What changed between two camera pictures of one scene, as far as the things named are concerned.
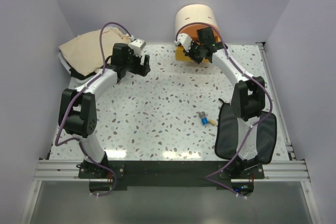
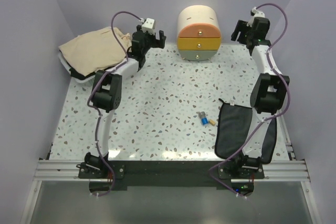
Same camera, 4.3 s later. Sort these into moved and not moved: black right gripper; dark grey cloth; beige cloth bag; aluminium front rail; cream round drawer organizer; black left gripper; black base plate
Moved: black left gripper; black right gripper
Not moved: cream round drawer organizer; beige cloth bag; dark grey cloth; aluminium front rail; black base plate
